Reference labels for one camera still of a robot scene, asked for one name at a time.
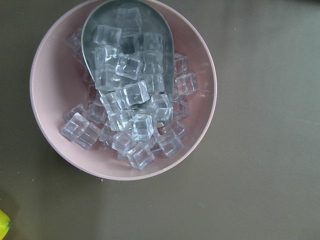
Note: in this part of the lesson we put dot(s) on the clear acrylic ice cubes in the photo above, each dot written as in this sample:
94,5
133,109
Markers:
143,141

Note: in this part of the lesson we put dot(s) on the metal scoop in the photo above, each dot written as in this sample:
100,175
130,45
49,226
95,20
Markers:
128,49

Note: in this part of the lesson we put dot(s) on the pink bowl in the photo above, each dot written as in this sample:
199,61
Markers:
56,87

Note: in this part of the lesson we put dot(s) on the yellow lemon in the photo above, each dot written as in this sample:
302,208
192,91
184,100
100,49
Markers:
5,224

